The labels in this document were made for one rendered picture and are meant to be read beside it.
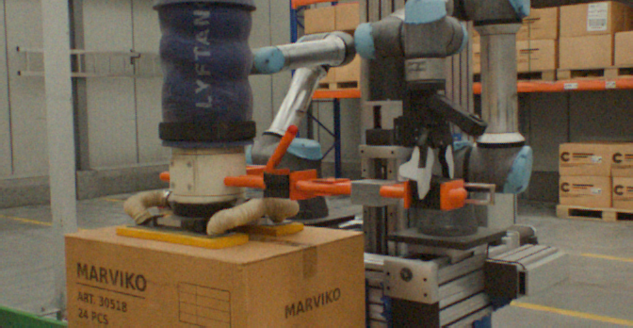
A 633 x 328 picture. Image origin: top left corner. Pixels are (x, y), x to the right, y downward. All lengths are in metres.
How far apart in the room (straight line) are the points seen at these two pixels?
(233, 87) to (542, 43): 7.49
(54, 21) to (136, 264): 3.55
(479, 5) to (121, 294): 1.06
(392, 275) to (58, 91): 3.58
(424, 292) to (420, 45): 0.65
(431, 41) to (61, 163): 3.94
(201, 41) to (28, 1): 10.16
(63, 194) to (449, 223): 3.58
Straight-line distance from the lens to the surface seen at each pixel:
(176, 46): 1.62
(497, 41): 1.76
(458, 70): 2.16
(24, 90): 11.54
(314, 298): 1.54
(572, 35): 8.79
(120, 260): 1.66
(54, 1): 5.05
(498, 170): 1.76
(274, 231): 1.64
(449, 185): 1.29
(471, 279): 1.87
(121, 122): 12.39
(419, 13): 1.31
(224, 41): 1.62
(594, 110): 10.04
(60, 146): 5.00
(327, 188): 1.43
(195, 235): 1.56
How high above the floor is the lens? 1.37
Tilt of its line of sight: 3 degrees down
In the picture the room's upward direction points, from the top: 1 degrees counter-clockwise
